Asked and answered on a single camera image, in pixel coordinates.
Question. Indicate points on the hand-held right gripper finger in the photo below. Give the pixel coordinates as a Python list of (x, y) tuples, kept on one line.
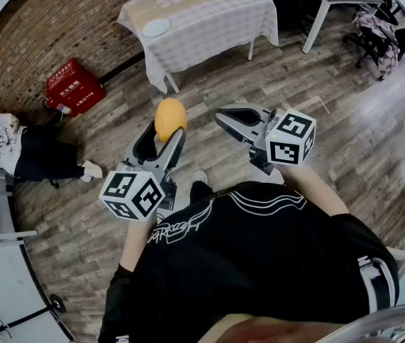
[(234, 127), (255, 108)]

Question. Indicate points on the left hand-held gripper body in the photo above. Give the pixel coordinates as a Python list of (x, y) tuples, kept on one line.
[(130, 195)]

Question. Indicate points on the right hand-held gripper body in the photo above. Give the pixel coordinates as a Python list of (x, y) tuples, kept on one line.
[(288, 145)]

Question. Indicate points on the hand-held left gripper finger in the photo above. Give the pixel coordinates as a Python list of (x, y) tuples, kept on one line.
[(138, 148), (173, 150)]

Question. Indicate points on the orange round food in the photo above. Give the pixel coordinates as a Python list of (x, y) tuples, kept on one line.
[(170, 118)]

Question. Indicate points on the white plate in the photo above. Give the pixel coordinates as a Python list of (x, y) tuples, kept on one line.
[(156, 27)]

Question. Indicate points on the person's left forearm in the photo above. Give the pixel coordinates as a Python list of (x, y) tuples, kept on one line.
[(134, 241)]

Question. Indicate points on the person's right forearm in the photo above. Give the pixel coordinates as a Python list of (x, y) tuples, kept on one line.
[(313, 188)]

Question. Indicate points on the person's white shoe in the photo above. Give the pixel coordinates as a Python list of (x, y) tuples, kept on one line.
[(199, 177)]

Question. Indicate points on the red fire extinguisher box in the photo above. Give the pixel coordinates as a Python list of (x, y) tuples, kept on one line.
[(75, 89)]

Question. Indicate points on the table with chequered tablecloth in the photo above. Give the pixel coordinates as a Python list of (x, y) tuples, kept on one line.
[(205, 20)]

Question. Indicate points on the person's black printed shirt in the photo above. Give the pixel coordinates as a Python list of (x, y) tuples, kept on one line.
[(252, 263)]

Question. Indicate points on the black caster wheel with rod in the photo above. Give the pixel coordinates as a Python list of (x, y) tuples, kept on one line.
[(58, 303)]

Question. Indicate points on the office chair with chequered cloth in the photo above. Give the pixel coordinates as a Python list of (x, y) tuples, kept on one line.
[(377, 41)]

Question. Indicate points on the person's black striped trousers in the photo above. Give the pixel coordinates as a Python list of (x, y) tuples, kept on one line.
[(379, 284)]

